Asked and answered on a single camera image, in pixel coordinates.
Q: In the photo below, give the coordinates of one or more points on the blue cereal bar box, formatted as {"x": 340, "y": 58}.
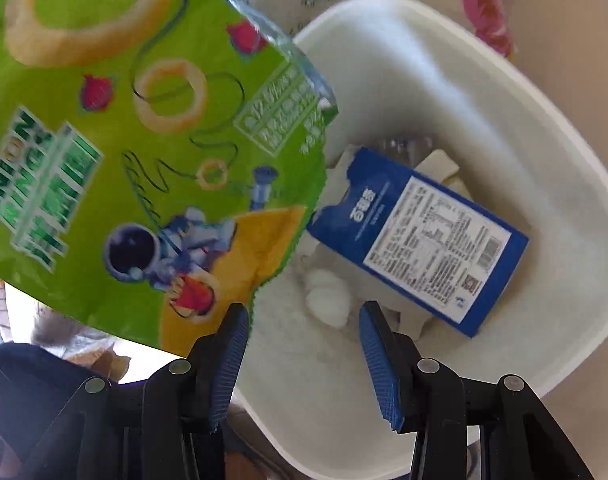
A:
{"x": 433, "y": 240}

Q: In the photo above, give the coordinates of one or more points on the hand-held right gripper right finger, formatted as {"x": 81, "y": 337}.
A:
{"x": 378, "y": 375}

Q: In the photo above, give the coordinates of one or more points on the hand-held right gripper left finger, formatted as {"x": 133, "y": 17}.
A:
{"x": 229, "y": 360}

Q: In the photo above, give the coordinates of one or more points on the white tissue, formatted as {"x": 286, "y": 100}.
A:
{"x": 326, "y": 292}

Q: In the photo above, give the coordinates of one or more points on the green snack bag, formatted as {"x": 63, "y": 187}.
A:
{"x": 109, "y": 135}

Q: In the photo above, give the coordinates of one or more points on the white paper scrap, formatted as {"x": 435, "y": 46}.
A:
{"x": 446, "y": 175}

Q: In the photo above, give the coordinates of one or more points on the white plastic bin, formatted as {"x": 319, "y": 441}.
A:
{"x": 408, "y": 70}

